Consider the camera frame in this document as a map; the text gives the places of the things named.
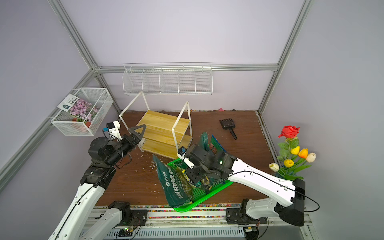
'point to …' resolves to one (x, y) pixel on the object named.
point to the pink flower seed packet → (79, 109)
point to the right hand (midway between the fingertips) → (188, 169)
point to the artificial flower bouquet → (291, 158)
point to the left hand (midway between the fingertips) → (144, 130)
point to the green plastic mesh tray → (200, 193)
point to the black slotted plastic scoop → (228, 124)
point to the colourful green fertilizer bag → (215, 146)
